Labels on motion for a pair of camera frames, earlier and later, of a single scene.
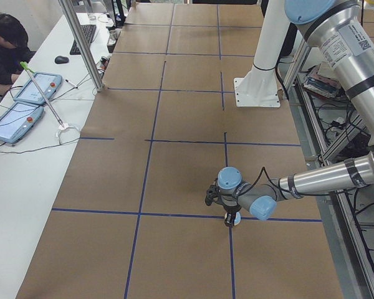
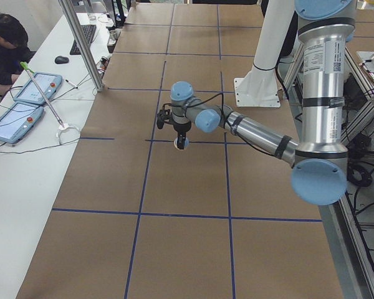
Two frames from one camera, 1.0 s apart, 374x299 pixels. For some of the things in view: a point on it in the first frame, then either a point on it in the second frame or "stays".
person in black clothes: x=8 y=48 stays
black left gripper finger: x=229 y=220 to x=181 y=139
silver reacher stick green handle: x=23 y=64 stays
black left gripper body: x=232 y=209 to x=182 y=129
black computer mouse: x=60 y=59 stays
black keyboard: x=89 y=31 stays
